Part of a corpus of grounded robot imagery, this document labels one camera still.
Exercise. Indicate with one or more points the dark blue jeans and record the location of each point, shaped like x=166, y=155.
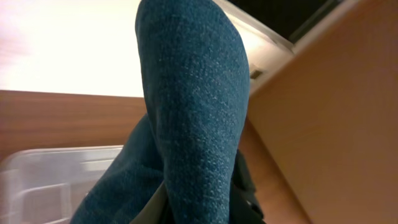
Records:
x=180, y=162

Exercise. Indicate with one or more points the clear plastic storage bin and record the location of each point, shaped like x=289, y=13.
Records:
x=47, y=185

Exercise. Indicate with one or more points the light wooden cabinet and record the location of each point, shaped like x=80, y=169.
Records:
x=329, y=118

